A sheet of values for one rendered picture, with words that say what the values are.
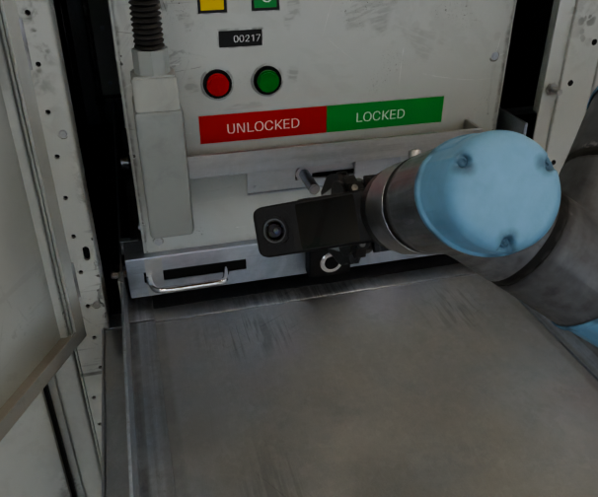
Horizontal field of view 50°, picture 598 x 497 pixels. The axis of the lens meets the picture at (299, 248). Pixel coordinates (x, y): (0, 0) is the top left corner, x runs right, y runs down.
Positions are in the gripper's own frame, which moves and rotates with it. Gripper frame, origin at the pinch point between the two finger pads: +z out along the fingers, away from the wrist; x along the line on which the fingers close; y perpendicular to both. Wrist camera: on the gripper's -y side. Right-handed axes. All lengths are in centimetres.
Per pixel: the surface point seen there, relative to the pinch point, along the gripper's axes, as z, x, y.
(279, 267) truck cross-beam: 18.2, -5.1, -1.9
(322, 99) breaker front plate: 7.8, 15.3, 4.4
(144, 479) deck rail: -5.4, -22.2, -22.2
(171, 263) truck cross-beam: 16.7, -2.5, -16.4
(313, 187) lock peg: 7.7, 4.5, 1.7
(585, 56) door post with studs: 2.2, 16.4, 37.9
